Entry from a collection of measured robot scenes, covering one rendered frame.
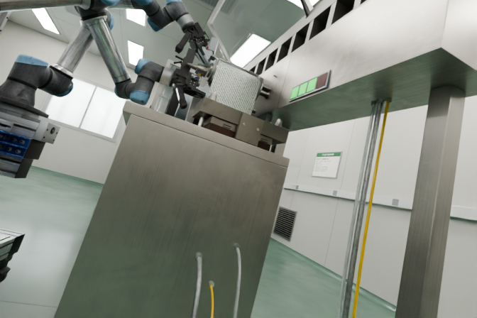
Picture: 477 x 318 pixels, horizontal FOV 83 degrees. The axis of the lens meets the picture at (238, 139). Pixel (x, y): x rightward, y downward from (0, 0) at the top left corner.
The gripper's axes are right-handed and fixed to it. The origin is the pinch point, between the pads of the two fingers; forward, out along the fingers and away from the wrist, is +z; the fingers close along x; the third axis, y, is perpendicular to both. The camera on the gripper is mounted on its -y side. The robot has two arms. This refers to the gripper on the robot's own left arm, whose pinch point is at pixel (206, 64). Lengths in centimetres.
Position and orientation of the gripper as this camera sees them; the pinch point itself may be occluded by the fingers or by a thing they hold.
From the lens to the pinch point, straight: 141.1
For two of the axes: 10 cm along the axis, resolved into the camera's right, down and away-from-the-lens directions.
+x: -3.6, 0.8, 9.3
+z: 5.1, 8.5, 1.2
